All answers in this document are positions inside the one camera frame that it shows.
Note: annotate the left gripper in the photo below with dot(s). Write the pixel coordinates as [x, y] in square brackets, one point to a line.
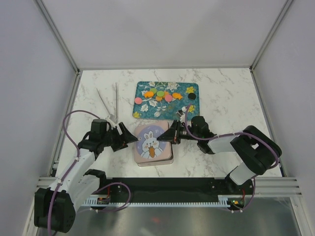
[122, 139]

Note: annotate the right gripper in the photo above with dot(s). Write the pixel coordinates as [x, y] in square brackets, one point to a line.
[171, 134]

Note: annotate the metal tongs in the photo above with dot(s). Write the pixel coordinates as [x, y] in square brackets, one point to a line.
[112, 107]

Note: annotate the square metal tin lid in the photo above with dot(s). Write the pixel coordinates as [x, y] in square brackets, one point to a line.
[147, 136]

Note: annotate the square cookie tin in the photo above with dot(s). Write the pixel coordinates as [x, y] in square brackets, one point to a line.
[154, 157]

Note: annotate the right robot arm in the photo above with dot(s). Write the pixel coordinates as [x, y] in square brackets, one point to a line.
[257, 152]

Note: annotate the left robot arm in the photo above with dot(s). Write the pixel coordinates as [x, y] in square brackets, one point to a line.
[55, 207]

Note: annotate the teal floral tray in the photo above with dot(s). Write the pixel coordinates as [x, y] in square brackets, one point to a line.
[157, 108]

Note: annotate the green cookie right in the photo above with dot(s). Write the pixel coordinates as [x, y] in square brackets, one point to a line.
[160, 93]

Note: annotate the green cookie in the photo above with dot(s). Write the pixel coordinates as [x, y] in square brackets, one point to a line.
[160, 93]
[153, 91]

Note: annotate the black cookie right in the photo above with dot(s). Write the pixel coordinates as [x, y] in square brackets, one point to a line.
[192, 96]

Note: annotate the orange flower cookie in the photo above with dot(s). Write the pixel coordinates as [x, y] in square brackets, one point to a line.
[148, 94]

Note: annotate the green cookie left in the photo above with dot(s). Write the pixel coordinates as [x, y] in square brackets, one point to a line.
[153, 91]

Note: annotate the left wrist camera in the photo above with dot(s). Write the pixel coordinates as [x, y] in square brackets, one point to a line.
[111, 122]

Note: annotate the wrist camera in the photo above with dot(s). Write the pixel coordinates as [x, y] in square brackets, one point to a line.
[111, 122]
[182, 114]

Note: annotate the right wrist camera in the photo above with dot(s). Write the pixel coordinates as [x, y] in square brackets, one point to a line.
[182, 114]

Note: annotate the white cable duct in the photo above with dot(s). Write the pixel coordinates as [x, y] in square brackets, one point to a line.
[96, 201]

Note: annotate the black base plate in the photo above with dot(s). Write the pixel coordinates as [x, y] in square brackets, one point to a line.
[173, 189]

